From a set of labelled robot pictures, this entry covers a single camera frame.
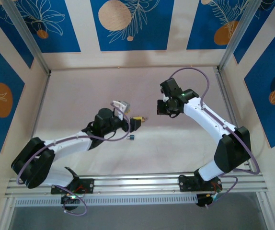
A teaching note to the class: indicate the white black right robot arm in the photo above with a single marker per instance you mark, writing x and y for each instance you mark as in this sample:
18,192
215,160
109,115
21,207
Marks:
199,112

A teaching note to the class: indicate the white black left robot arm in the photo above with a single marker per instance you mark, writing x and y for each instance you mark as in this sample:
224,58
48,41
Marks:
68,143

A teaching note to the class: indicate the aluminium table side rail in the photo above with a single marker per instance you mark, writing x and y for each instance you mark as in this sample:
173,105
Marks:
40,107
225,95

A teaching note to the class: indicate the aluminium mounting rail beam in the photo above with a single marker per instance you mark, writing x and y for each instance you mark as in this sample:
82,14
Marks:
140,184

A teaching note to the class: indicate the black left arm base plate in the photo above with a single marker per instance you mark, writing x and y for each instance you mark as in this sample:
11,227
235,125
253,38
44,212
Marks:
88,185

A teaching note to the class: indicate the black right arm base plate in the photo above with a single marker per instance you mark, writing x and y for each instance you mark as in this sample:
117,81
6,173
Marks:
185,183

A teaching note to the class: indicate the aluminium frame post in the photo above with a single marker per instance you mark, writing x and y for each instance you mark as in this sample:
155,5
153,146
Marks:
26,36
237,36

